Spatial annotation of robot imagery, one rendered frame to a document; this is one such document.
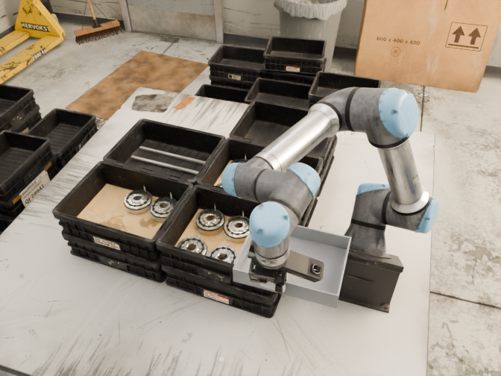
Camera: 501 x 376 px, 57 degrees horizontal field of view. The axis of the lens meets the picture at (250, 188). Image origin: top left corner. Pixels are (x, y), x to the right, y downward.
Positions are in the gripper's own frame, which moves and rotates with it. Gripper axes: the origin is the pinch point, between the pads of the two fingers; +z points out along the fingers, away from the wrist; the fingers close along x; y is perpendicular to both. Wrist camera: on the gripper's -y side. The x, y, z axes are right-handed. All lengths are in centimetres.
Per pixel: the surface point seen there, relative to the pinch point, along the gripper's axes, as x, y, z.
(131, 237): -12, 52, 19
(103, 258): -10, 68, 37
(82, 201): -27, 81, 30
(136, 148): -61, 77, 42
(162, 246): -11.2, 41.4, 18.6
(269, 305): -4.1, 6.3, 33.2
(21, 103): -107, 180, 82
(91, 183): -34, 80, 29
